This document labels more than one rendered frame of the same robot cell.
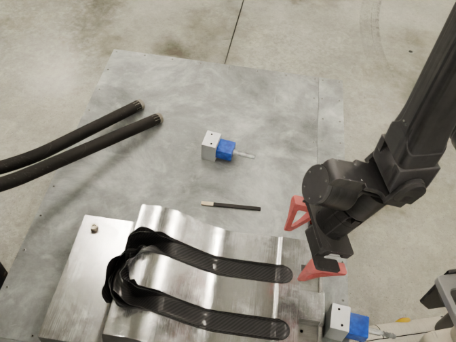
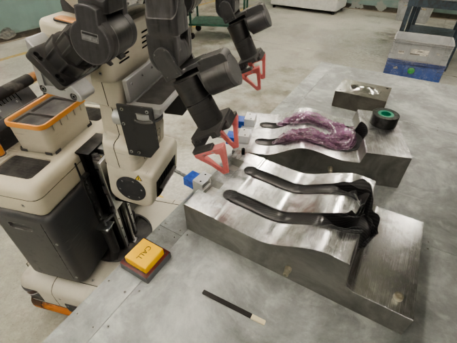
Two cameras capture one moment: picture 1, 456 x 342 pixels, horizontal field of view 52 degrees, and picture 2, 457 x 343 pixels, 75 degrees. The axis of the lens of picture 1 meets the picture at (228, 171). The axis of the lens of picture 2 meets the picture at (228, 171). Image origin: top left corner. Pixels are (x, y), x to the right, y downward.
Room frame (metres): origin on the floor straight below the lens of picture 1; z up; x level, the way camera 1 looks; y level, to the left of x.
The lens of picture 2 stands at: (0.87, 0.11, 1.39)
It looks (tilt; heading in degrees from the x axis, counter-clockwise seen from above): 39 degrees down; 207
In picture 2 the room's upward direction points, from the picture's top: straight up
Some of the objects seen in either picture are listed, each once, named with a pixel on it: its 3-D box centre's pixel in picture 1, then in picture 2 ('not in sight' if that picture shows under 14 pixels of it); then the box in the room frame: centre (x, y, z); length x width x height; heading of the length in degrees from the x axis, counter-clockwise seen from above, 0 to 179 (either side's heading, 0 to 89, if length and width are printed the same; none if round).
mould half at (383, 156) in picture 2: not in sight; (314, 137); (0.01, -0.01, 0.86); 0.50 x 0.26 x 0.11; 104
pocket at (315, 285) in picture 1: (310, 283); (211, 192); (0.41, -0.18, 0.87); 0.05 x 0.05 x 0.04; 87
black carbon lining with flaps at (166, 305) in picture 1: (197, 283); (301, 195); (0.36, 0.03, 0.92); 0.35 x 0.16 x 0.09; 87
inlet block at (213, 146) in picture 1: (229, 150); not in sight; (0.76, 0.00, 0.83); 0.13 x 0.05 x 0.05; 79
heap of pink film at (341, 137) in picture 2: not in sight; (315, 127); (0.02, -0.02, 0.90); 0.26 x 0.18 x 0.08; 104
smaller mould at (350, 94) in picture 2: not in sight; (361, 96); (-0.43, 0.08, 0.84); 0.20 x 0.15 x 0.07; 87
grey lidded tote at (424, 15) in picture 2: not in sight; (415, 11); (-6.39, 0.40, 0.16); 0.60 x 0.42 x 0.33; 80
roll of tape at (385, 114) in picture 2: not in sight; (383, 118); (-0.08, 0.17, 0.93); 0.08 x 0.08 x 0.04
